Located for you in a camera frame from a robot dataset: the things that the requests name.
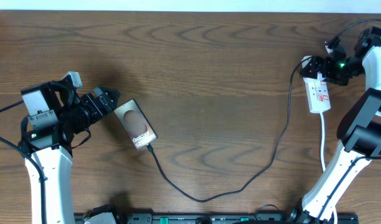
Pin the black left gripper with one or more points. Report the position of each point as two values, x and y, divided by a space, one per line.
97 111

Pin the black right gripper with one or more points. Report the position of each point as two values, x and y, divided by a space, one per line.
315 62

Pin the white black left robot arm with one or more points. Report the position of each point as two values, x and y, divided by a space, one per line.
56 114

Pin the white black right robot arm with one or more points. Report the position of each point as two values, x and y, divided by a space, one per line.
359 132

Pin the white power strip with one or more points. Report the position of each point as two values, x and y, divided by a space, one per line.
317 94

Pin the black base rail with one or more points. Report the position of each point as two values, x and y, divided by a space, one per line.
147 218

